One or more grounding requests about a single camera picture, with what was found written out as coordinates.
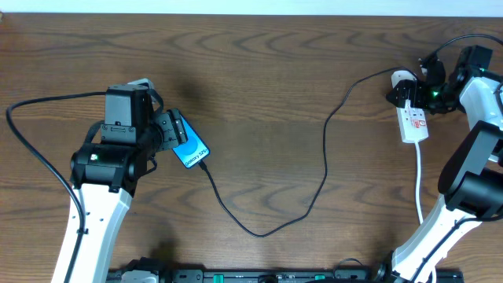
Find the blue Galaxy smartphone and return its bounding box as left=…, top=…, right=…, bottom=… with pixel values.
left=172, top=116, right=211, bottom=169

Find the black USB charging cable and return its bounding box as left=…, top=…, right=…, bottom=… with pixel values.
left=197, top=66, right=417, bottom=239

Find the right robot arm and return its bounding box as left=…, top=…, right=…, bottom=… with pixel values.
left=376, top=45, right=502, bottom=282

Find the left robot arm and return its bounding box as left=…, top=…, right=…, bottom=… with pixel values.
left=52, top=79, right=188, bottom=282

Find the white USB charger plug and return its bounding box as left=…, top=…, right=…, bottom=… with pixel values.
left=391, top=70, right=416, bottom=88

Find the white power strip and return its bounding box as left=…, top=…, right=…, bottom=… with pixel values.
left=396, top=105, right=429, bottom=144

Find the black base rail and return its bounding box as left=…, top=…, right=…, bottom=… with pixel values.
left=105, top=268, right=464, bottom=283

